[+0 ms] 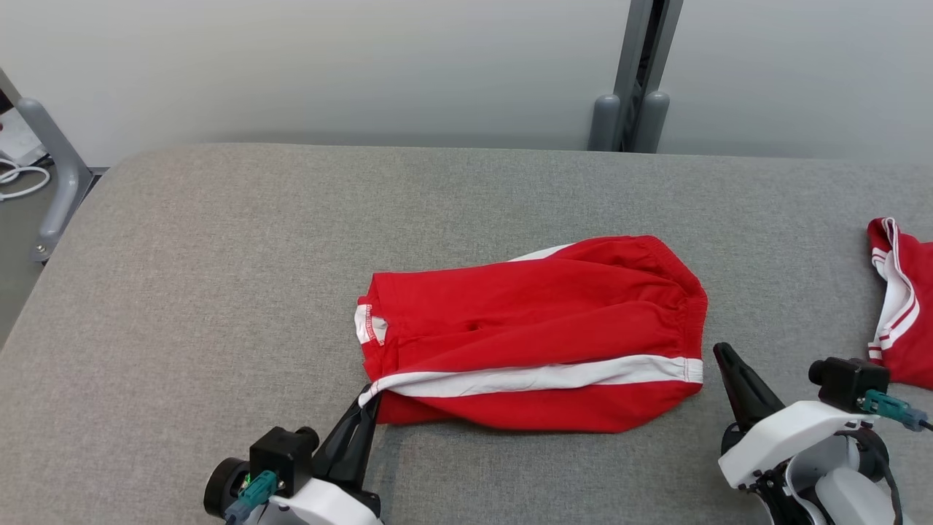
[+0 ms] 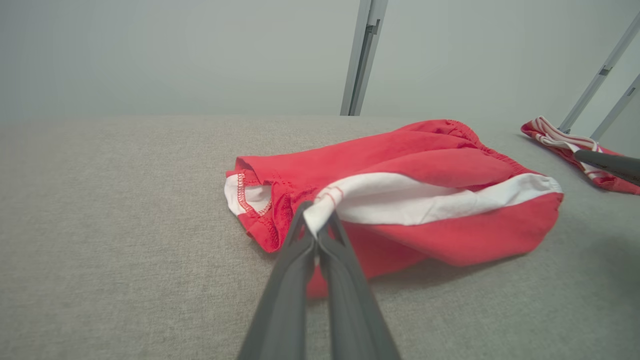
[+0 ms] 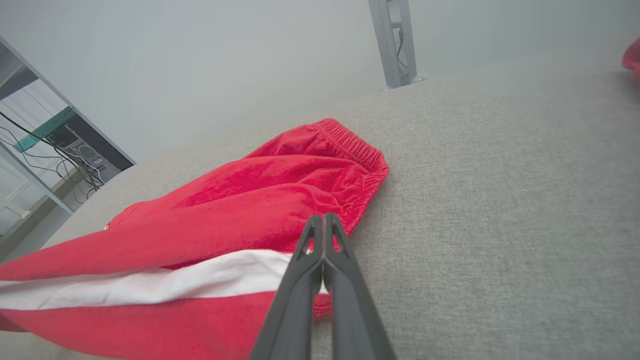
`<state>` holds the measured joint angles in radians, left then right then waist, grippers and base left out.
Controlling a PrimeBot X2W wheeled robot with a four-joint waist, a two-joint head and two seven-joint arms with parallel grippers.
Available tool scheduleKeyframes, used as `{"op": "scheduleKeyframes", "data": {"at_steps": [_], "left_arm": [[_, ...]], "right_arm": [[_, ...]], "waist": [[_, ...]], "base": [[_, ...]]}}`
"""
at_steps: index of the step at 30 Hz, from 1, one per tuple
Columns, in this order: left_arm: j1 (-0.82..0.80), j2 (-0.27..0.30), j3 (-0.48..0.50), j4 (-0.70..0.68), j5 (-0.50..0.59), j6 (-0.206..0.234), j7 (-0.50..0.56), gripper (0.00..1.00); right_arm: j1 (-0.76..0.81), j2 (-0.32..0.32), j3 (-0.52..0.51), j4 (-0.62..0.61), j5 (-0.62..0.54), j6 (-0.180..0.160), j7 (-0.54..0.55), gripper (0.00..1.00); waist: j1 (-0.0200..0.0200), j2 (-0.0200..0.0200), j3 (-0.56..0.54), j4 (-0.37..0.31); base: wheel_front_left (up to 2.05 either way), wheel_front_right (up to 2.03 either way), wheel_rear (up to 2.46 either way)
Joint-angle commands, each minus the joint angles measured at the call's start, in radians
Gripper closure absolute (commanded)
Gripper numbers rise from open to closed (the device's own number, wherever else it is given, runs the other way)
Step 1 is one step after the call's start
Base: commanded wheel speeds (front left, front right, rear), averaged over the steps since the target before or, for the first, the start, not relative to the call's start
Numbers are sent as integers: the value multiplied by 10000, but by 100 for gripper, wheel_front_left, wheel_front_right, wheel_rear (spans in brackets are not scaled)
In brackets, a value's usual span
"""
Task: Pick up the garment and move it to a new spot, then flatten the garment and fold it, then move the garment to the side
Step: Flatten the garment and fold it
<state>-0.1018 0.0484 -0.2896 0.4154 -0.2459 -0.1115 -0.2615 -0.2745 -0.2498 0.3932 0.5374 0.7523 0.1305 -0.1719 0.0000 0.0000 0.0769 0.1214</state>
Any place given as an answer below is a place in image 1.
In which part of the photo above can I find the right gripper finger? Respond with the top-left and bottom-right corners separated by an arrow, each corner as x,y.
712,342 -> 786,433

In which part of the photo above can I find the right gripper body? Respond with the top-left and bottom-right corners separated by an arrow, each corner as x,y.
717,400 -> 862,489

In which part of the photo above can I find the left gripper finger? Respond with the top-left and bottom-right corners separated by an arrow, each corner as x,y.
343,397 -> 382,489
313,399 -> 370,483

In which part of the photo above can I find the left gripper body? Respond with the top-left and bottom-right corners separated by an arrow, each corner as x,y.
203,456 -> 384,525

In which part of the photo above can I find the red jersey shirt white trim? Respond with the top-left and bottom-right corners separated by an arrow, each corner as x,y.
866,216 -> 933,390

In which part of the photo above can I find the red shorts white stripe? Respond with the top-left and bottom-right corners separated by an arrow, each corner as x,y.
354,234 -> 709,435

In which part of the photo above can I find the grey fabric sofa cushion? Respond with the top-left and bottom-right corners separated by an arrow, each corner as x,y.
0,142 -> 933,525

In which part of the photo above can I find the grey metal stand leg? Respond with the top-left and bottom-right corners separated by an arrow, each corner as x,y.
0,68 -> 97,263

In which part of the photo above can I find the white box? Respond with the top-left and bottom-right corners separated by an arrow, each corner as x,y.
0,109 -> 46,167

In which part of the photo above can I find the teal left camera cable connector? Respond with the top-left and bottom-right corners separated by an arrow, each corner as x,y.
224,470 -> 279,525

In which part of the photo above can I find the teal camera cable connector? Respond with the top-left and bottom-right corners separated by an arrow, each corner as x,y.
224,470 -> 279,525
858,389 -> 932,432

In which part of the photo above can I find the teal right camera cable connector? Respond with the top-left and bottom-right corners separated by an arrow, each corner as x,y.
858,389 -> 932,432

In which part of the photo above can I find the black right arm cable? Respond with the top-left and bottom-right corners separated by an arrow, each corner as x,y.
864,430 -> 906,525

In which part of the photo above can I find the grey cylindrical post cover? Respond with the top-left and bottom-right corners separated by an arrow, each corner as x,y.
636,90 -> 671,154
587,93 -> 621,152

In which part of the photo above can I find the grey aluminium partition post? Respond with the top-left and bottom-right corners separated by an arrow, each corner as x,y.
612,0 -> 684,154

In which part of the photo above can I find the white cable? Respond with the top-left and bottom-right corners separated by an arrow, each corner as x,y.
0,157 -> 52,202

